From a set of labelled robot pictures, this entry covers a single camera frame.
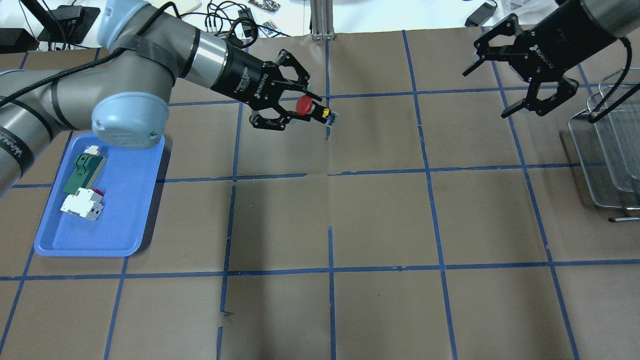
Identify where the aluminium frame post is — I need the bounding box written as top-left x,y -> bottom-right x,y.
310,0 -> 336,41

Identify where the blue plastic tray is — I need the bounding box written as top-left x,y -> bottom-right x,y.
33,133 -> 165,257

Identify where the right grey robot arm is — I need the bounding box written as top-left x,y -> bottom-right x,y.
462,0 -> 640,118

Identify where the black monitor stand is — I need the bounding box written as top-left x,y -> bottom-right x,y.
0,0 -> 101,54

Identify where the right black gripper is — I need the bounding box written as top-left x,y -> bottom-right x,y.
462,9 -> 626,119

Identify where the red emergency push button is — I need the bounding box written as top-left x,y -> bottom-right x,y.
294,95 -> 339,127

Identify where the black cable bundle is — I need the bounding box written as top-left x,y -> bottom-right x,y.
175,0 -> 291,48

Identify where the black power adapter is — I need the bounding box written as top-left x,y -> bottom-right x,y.
237,7 -> 259,39

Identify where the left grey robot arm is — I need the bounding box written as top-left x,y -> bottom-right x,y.
0,0 -> 335,194

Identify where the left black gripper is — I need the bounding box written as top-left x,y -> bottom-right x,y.
210,42 -> 323,132

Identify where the white circuit breaker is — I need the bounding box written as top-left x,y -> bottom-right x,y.
60,187 -> 104,222

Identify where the green white relay module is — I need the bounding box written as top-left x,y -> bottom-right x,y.
62,145 -> 107,195

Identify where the wire mesh shelf basket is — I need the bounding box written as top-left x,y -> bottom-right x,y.
568,67 -> 640,223

